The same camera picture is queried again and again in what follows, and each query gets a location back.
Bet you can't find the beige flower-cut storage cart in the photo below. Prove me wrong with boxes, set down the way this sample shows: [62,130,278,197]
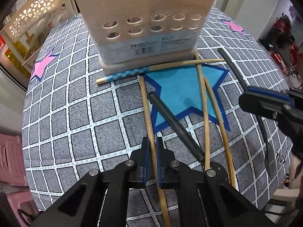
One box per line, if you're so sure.
[0,0,80,68]

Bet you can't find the person's right forearm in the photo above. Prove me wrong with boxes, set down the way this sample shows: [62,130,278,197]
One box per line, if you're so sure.
[287,156,303,190]

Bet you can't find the pink plastic stool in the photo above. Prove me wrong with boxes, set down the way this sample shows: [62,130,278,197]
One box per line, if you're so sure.
[6,190,39,219]
[0,134,27,187]

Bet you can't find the yellow cooking oil bottle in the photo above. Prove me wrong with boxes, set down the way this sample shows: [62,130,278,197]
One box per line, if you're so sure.
[6,40,27,61]

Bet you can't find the beige utensil holder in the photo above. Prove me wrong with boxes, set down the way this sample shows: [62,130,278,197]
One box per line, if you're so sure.
[71,0,218,76]

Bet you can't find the pink star sticker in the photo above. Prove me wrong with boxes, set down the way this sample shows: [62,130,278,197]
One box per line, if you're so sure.
[221,20,247,35]
[30,50,58,81]

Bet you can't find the red and black scooter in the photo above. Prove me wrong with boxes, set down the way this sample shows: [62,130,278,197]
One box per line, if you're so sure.
[259,14,303,76]

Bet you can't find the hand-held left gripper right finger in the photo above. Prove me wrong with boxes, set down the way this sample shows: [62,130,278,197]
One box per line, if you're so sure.
[156,137,276,227]

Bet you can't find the grey spoon with black handle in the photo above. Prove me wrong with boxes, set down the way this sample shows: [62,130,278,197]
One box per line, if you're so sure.
[147,91,206,161]
[217,48,278,178]

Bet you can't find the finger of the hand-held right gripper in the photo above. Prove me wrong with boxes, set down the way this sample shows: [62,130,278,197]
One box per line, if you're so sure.
[239,87,296,120]

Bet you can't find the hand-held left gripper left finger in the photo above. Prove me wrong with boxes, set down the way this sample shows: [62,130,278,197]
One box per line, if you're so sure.
[30,137,150,227]

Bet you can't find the plain wooden chopstick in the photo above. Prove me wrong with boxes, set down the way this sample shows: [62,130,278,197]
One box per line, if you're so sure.
[204,77,237,190]
[194,51,211,172]
[138,76,171,227]

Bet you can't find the blue patterned wooden chopstick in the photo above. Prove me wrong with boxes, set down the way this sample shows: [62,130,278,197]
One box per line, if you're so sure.
[95,58,225,86]

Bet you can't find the blue star sticker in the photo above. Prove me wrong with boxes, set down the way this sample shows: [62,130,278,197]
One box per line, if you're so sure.
[143,63,231,134]

